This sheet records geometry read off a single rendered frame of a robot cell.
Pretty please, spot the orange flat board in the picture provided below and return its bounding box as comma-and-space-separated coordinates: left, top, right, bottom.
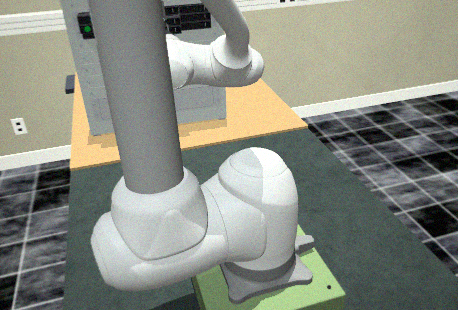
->
70, 72, 308, 171

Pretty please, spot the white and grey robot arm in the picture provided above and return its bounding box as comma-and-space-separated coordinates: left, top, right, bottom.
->
87, 0, 315, 305

